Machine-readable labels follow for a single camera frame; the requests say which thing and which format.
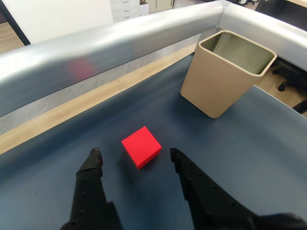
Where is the black office chair base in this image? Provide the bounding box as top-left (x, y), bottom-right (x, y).
top-left (272, 57), bottom-right (307, 92)

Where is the beige plastic box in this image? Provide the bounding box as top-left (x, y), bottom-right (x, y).
top-left (180, 30), bottom-right (278, 119)

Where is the black pole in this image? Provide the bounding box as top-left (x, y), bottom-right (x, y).
top-left (0, 0), bottom-right (32, 46)

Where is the white cardboard box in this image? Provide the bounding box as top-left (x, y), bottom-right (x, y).
top-left (139, 0), bottom-right (150, 17)

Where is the white drawer cabinet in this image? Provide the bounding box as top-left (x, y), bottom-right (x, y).
top-left (109, 0), bottom-right (141, 23)

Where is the dark blue mat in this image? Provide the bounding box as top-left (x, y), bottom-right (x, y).
top-left (0, 51), bottom-right (307, 230)

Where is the silver padded rail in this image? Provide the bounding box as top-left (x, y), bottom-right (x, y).
top-left (217, 0), bottom-right (307, 72)
top-left (0, 0), bottom-right (227, 118)

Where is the black table leg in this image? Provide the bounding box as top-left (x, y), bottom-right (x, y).
top-left (292, 97), bottom-right (307, 115)

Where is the red cube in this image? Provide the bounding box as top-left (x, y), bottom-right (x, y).
top-left (120, 126), bottom-right (163, 171)

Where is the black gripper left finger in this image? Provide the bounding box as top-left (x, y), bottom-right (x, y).
top-left (59, 147), bottom-right (123, 230)

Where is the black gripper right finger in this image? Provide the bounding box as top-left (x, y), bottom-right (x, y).
top-left (169, 147), bottom-right (263, 230)

